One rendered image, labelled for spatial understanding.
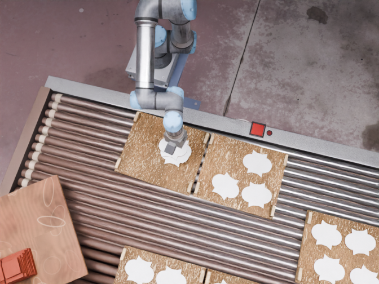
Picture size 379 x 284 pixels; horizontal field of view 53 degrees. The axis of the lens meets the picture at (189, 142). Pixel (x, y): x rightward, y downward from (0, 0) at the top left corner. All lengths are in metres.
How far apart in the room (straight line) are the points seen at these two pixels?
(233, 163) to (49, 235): 0.96
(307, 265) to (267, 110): 1.49
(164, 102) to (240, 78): 1.69
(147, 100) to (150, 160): 0.50
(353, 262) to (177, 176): 0.94
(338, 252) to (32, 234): 1.45
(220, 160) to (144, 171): 0.40
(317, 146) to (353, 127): 1.17
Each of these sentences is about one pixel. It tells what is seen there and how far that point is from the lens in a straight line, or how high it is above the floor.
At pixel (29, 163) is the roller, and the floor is 0.92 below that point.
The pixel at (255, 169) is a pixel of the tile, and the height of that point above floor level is 0.94.
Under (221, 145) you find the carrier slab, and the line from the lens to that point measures 1.98.
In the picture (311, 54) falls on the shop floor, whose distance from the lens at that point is 3.38.
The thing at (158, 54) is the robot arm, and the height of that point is 1.08.
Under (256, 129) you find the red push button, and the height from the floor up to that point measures 0.93.
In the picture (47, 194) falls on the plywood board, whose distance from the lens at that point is 1.96.
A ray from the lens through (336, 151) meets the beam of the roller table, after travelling 2.11.
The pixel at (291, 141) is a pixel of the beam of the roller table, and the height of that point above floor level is 0.91.
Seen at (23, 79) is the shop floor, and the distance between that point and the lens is 3.49.
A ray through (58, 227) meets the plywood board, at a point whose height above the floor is 1.04.
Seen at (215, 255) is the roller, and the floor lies 0.92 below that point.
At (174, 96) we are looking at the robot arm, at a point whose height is 1.42.
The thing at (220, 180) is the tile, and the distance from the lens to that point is 1.92.
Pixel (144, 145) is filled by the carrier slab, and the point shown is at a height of 0.94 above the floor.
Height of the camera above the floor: 2.83
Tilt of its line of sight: 73 degrees down
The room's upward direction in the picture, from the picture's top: 6 degrees counter-clockwise
